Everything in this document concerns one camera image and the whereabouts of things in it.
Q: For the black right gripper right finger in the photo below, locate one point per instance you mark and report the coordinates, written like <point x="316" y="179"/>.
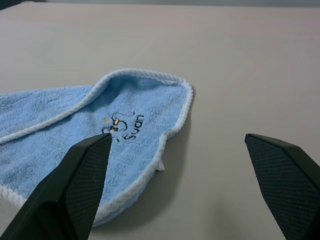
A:
<point x="287" y="180"/>

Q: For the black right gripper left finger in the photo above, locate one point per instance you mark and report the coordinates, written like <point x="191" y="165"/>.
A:
<point x="75" y="180"/>

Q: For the light blue embroidered towel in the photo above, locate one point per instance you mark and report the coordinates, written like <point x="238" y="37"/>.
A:
<point x="140" y="107"/>

